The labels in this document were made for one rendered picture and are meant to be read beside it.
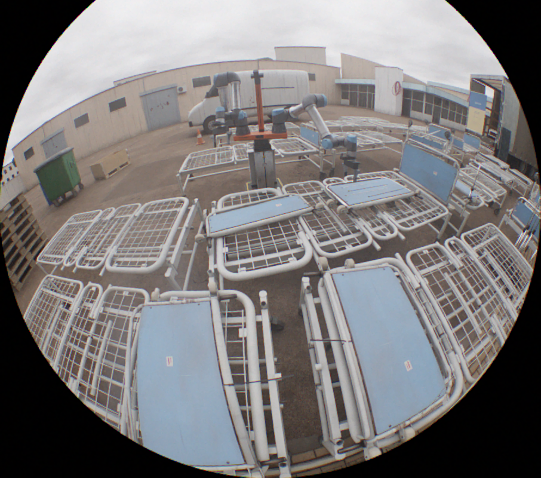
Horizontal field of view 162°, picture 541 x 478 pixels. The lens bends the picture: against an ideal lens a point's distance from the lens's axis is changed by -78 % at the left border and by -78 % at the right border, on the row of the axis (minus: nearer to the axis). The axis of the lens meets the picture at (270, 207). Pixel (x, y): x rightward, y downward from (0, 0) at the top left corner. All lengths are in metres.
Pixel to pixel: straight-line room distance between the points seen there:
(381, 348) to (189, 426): 0.70
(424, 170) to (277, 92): 7.34
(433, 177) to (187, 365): 2.22
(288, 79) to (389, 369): 8.90
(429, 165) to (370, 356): 1.76
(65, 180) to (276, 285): 6.06
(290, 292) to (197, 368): 0.95
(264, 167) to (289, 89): 7.13
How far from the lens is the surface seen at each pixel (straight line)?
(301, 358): 1.30
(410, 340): 0.87
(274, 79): 8.62
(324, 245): 1.18
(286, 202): 1.40
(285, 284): 1.52
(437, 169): 2.04
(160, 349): 0.86
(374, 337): 0.78
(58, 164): 6.39
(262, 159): 1.90
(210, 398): 0.76
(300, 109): 1.75
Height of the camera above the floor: 1.27
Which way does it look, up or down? 33 degrees down
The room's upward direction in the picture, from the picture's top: 5 degrees counter-clockwise
